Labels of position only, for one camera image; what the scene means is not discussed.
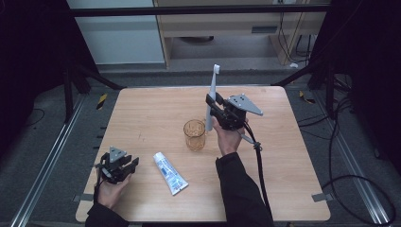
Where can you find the black metal stand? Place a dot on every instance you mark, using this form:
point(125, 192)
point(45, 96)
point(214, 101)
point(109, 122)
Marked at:
point(329, 91)
point(67, 91)

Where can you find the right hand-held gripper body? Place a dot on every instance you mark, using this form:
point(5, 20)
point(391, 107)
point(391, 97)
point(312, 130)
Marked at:
point(235, 115)

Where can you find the white cabinet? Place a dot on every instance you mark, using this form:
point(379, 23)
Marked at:
point(119, 38)

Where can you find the amber glass cup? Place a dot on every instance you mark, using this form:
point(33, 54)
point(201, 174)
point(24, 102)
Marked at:
point(194, 138)

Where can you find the black curtain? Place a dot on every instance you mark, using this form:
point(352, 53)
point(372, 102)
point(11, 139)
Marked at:
point(372, 78)
point(28, 63)

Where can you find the white toothbrush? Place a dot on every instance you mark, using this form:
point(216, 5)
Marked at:
point(213, 83)

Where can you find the grey tape piece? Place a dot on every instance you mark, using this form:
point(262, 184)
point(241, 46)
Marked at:
point(82, 197)
point(321, 197)

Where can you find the yellow black tape strip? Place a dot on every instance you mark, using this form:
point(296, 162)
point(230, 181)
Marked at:
point(306, 98)
point(101, 101)

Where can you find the white toothpaste tube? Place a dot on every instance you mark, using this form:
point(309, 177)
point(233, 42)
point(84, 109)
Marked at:
point(168, 173)

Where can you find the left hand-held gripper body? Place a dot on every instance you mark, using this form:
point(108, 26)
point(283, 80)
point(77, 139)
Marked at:
point(116, 171)

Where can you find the black horizontal bar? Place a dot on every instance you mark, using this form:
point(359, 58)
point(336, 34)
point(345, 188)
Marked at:
point(189, 10)

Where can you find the wooden desk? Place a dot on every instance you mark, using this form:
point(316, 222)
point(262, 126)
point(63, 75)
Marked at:
point(220, 26)

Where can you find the person's left hand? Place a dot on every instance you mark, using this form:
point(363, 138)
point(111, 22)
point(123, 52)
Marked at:
point(110, 194)

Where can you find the person's right hand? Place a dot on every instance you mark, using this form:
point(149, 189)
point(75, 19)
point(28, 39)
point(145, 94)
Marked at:
point(228, 140)

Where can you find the metal floor rail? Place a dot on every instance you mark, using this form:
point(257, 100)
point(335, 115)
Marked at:
point(47, 170)
point(356, 170)

